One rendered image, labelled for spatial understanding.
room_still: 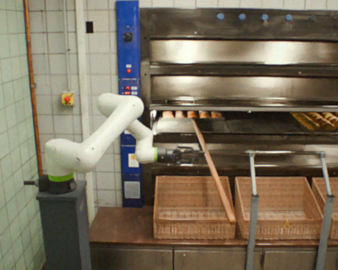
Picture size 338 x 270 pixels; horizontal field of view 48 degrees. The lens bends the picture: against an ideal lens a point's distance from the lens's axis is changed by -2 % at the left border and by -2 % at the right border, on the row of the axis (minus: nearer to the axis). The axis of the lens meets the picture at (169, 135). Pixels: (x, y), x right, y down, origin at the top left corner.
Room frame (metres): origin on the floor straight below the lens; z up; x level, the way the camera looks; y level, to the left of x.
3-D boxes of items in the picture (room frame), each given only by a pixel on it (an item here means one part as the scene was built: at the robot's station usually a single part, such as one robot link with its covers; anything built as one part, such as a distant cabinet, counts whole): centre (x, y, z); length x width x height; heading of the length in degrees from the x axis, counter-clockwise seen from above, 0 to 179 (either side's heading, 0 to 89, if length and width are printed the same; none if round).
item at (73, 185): (1.75, 0.59, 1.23); 0.26 x 0.15 x 0.06; 89
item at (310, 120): (3.20, -1.36, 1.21); 0.61 x 0.48 x 0.06; 178
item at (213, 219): (2.53, -0.17, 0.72); 0.56 x 0.49 x 0.28; 89
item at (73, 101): (2.79, 0.74, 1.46); 0.10 x 0.07 x 0.10; 88
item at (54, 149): (1.74, 0.52, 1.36); 0.16 x 0.13 x 0.19; 58
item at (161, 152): (2.26, 0.04, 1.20); 0.12 x 0.06 x 0.09; 179
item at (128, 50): (3.74, 0.25, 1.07); 1.93 x 0.16 x 2.15; 178
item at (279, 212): (2.51, -0.78, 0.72); 0.56 x 0.49 x 0.28; 89
